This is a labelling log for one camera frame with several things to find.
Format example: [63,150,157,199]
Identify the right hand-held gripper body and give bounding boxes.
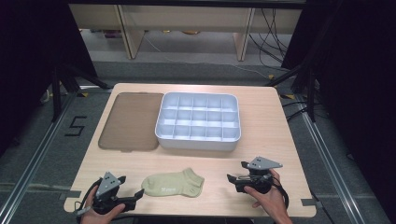
[234,156,284,195]

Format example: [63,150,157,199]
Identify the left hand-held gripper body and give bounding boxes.
[92,171,137,216]

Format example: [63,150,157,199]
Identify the olive green ankle sock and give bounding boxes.
[140,167,205,198]

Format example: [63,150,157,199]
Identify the white divided storage box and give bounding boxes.
[154,91,242,152]

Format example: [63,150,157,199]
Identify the person's right hand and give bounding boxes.
[243,168,290,220]

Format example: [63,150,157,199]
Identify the person's left hand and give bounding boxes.
[79,185,126,224]

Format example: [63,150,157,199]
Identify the brown translucent lid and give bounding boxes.
[97,91,165,153]

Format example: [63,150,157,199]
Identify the black metal stand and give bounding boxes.
[264,61,318,123]
[50,63,112,123]

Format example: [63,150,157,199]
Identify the black curtain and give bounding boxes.
[280,0,396,216]
[0,0,98,157]

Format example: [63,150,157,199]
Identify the beige wooden desk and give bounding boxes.
[68,3,303,62]

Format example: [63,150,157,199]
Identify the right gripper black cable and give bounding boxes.
[269,176,290,210]

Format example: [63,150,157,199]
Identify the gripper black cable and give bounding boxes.
[73,177,104,224]
[269,176,290,210]

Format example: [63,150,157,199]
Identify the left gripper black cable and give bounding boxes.
[73,177,104,224]

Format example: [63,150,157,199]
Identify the black floor cable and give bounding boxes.
[281,100,328,122]

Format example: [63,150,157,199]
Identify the aluminium floor rail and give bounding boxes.
[293,92,367,224]
[0,91,79,224]

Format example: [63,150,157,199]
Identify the black floor cables bundle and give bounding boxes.
[247,7,294,73]

